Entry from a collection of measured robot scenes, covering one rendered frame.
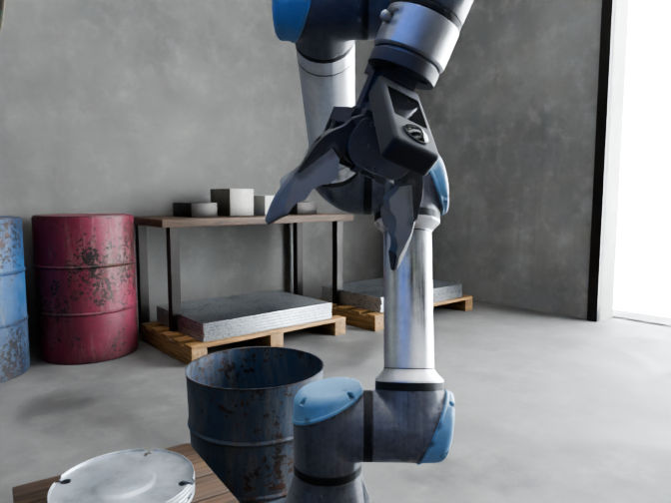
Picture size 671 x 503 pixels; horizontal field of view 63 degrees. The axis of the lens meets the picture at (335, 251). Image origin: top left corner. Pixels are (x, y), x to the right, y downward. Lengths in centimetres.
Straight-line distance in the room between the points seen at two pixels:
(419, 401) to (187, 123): 375
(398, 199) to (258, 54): 434
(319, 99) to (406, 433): 52
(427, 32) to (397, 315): 51
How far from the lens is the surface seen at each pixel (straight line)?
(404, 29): 55
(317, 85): 74
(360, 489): 98
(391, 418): 90
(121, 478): 134
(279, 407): 156
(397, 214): 56
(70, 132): 413
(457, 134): 550
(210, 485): 135
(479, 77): 544
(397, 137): 45
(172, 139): 437
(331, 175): 52
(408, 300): 92
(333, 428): 90
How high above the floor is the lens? 100
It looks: 6 degrees down
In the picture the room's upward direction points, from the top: straight up
